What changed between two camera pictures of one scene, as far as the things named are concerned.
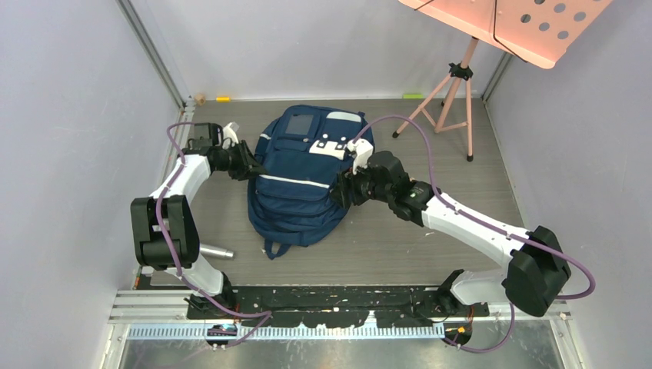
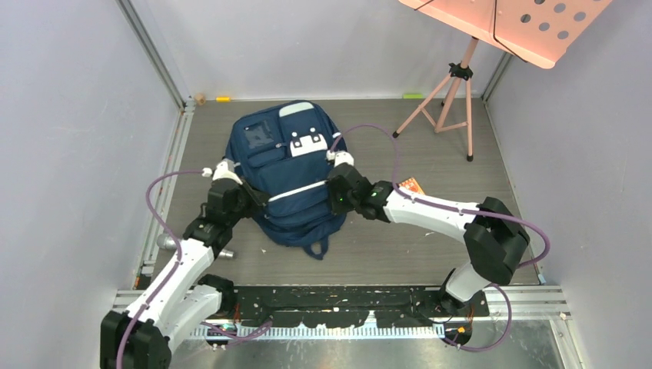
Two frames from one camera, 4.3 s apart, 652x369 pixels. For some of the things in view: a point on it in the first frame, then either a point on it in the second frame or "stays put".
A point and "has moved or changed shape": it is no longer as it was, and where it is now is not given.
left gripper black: [249, 167] -> [260, 197]
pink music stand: [538, 31] stays put
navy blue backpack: [303, 151] has moved or changed shape
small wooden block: [200, 99] stays put
